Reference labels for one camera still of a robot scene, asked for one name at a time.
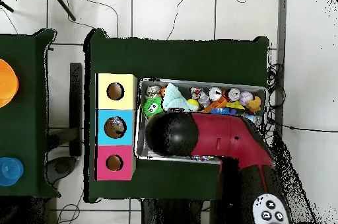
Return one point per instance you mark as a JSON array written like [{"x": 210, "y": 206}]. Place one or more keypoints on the crushed clear bottle blue label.
[{"x": 117, "y": 122}]

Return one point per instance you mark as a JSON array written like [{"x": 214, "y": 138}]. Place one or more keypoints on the long clear bottle blue label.
[{"x": 253, "y": 119}]

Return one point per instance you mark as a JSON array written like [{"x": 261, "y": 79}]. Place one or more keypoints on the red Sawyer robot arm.
[{"x": 224, "y": 136}]

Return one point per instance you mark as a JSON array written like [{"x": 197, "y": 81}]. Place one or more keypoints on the wooden box with three holes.
[{"x": 124, "y": 102}]

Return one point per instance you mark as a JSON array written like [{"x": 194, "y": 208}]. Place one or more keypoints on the mint green cloth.
[{"x": 173, "y": 97}]

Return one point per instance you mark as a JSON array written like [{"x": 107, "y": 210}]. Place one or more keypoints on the green spiky toy with eyes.
[{"x": 153, "y": 106}]

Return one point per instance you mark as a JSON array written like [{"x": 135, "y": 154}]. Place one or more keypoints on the yellow ball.
[{"x": 193, "y": 103}]

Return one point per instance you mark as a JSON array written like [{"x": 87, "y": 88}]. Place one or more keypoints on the orange plastic tray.
[{"x": 216, "y": 103}]

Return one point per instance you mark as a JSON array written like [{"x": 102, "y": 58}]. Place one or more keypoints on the blue spiky toy with eyes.
[{"x": 219, "y": 111}]

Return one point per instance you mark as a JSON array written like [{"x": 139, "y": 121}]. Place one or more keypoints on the dark green table cloth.
[{"x": 171, "y": 60}]

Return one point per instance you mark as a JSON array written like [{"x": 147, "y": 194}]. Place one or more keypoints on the white baseball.
[{"x": 246, "y": 98}]

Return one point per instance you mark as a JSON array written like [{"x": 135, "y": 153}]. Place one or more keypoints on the black upright panel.
[{"x": 76, "y": 102}]

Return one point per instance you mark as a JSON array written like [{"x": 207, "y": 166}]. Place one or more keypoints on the grey floor strip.
[{"x": 282, "y": 23}]

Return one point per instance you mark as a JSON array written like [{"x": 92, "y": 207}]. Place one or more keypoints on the dark green side-table cloth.
[{"x": 26, "y": 128}]

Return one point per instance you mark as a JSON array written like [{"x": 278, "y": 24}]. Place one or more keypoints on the black tripod leg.
[
  {"x": 63, "y": 5},
  {"x": 6, "y": 6}
]

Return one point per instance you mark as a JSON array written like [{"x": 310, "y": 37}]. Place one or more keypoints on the orange plastic bowl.
[{"x": 8, "y": 84}]

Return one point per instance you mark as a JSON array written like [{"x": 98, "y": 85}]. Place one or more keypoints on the blue plastic cup stack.
[{"x": 10, "y": 171}]

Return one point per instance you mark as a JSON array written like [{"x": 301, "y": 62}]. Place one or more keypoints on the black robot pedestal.
[{"x": 163, "y": 213}]

